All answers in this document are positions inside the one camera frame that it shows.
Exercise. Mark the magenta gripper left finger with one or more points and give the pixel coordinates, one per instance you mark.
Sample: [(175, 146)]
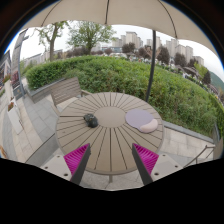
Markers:
[(77, 161)]

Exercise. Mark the black computer mouse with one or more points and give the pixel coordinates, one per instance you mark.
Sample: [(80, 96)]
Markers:
[(91, 120)]

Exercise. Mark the metal stair handrail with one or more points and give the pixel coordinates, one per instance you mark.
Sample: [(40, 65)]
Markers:
[(195, 159)]

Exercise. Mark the lilac mouse pad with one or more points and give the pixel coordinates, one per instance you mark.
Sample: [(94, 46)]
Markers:
[(142, 120)]

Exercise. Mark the green hedge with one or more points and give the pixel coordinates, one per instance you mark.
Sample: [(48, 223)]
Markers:
[(177, 100)]

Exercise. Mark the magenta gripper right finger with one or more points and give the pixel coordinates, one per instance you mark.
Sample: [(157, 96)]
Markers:
[(145, 160)]

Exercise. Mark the dark umbrella pole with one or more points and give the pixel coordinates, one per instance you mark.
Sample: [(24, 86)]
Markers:
[(152, 67)]

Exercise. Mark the slatted patio chair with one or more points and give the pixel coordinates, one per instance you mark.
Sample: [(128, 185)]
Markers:
[(65, 90)]

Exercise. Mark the round slatted patio table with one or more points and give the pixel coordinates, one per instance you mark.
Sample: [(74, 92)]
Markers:
[(111, 141)]

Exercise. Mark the beige patio umbrella canopy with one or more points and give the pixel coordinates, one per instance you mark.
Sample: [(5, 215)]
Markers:
[(153, 14)]

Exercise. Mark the white planter box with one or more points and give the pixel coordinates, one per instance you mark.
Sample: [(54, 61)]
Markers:
[(14, 117)]

